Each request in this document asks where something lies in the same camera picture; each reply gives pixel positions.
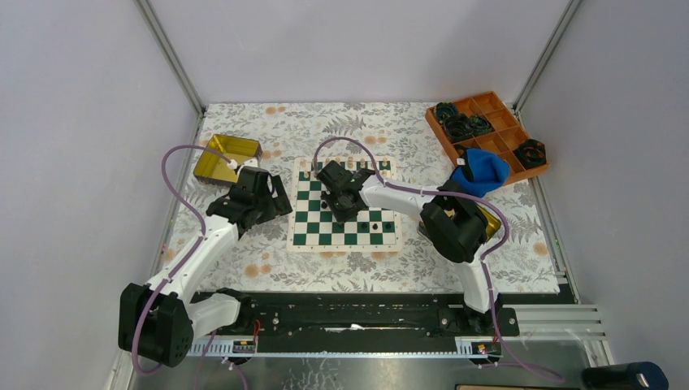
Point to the orange compartment tray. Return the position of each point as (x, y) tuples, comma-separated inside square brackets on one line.
[(483, 122)]

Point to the black hexagonal part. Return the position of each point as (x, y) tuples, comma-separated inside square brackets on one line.
[(531, 154)]

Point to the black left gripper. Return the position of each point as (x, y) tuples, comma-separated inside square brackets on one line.
[(278, 205)]

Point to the gold tin lid left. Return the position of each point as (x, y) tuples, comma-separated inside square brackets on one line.
[(213, 166)]

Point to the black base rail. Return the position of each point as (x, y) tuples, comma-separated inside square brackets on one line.
[(369, 323)]

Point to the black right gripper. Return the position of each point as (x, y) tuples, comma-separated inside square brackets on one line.
[(340, 217)]

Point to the green white chess board mat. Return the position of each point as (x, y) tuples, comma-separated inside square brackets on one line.
[(311, 229)]

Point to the floral tablecloth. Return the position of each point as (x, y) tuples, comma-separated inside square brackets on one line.
[(286, 131)]

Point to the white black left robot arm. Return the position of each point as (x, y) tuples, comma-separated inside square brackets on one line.
[(159, 320)]

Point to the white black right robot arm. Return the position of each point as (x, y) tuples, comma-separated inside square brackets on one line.
[(456, 226)]

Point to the dark cylinder bottle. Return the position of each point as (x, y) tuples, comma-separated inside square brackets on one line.
[(629, 376)]

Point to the gold tin box right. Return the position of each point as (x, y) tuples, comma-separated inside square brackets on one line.
[(493, 225)]

